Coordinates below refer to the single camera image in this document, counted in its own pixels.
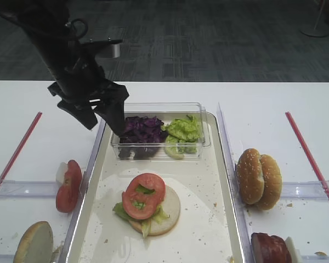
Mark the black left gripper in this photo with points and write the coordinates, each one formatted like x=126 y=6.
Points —
x=85 y=90

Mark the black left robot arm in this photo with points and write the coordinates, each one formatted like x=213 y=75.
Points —
x=55 y=36

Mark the green lettuce in container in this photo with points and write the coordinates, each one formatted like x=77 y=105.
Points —
x=183 y=134

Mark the tomato slices stack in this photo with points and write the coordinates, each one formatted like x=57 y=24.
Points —
x=67 y=194

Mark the lettuce leaf on bun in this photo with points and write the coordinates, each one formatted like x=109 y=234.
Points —
x=120 y=212

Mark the meat patties stack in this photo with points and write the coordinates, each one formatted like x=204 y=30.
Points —
x=269 y=249

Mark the purple cabbage shreds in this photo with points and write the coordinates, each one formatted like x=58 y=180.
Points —
x=141 y=130

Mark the clear plastic container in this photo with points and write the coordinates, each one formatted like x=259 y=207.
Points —
x=166 y=112

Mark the bottom bun on tray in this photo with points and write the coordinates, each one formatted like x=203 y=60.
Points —
x=164 y=218

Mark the clear pusher track upper left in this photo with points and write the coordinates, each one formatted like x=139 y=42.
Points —
x=33 y=189

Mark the clear pusher track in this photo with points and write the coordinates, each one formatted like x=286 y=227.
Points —
x=311 y=190
x=33 y=189
x=296 y=257

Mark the red strip left side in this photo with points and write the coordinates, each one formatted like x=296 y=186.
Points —
x=19 y=147

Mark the red strip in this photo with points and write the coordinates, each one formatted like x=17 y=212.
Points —
x=308 y=154
x=19 y=147

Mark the bun half lower left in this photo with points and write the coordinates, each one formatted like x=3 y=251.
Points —
x=36 y=244

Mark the metal tray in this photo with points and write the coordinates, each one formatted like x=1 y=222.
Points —
x=205 y=232

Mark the sesame bun inner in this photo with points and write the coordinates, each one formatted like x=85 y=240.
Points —
x=250 y=176

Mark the sesame bun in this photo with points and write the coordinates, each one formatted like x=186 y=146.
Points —
x=250 y=176
x=272 y=183

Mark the sesame bun outer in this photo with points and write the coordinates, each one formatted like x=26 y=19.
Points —
x=272 y=183

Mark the clear pusher track upper right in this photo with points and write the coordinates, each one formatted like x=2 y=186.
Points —
x=311 y=190

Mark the stanchion base background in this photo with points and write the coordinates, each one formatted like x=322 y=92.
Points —
x=316 y=30

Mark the clear pusher track lower right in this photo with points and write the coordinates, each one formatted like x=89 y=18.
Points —
x=296 y=257

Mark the red strip right side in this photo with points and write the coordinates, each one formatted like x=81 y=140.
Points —
x=308 y=154

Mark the clear rail left of tray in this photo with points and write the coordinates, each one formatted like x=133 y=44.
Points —
x=90 y=170

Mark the clear rail of tray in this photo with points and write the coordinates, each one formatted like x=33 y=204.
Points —
x=90 y=170
x=245 y=249

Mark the clear rail right of tray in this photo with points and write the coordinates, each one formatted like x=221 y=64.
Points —
x=245 y=249

